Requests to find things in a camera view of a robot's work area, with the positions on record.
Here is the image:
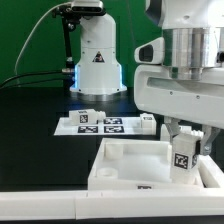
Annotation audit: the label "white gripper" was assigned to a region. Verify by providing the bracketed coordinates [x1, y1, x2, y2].
[134, 37, 224, 156]

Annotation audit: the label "white square tabletop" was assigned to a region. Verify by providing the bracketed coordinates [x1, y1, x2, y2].
[88, 138, 203, 190]

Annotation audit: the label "white marker base sheet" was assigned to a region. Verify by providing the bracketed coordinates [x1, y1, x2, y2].
[55, 117, 149, 136]

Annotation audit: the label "white L-shaped obstacle fence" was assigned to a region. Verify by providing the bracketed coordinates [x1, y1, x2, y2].
[0, 157, 224, 221]

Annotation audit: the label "black cables at base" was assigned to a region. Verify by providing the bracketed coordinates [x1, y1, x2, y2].
[0, 68, 74, 89]

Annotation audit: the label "silver camera on stand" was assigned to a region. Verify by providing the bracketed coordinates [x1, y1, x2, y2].
[71, 0, 104, 13]

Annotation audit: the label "white camera cable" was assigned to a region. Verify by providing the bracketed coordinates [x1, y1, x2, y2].
[13, 1, 73, 76]

